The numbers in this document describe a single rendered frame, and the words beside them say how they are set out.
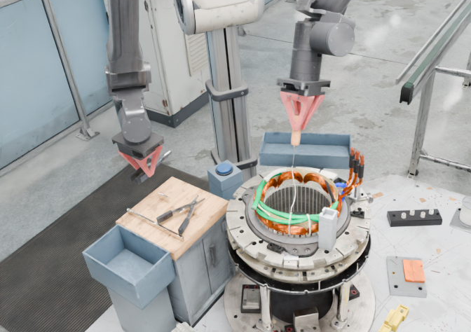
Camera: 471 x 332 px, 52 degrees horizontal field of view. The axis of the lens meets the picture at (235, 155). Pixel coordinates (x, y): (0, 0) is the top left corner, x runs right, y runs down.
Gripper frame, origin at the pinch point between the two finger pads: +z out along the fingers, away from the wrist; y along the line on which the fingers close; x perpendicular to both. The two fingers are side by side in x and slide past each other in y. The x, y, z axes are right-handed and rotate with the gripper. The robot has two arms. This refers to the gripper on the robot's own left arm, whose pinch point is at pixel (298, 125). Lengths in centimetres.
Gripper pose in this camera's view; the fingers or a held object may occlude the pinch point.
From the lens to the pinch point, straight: 97.0
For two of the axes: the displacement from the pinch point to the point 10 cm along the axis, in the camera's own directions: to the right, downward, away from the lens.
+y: 6.4, -1.5, 7.5
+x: -7.6, -2.3, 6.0
